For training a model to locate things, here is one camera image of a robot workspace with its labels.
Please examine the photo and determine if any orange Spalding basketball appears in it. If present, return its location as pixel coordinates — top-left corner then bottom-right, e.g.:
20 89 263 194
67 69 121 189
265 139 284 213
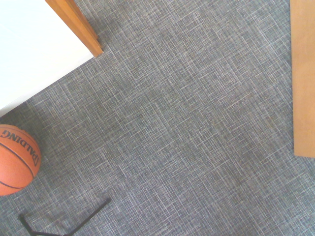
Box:
0 124 42 197

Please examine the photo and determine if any black tripod stand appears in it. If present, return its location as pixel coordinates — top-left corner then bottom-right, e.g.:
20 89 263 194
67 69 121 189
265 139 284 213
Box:
18 198 112 236

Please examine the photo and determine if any light wooden door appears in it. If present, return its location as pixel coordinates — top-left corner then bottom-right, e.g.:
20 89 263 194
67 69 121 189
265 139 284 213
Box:
289 0 315 158

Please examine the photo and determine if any wooden door frame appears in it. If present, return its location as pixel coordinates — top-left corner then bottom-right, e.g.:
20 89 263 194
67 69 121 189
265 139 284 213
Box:
45 0 104 58

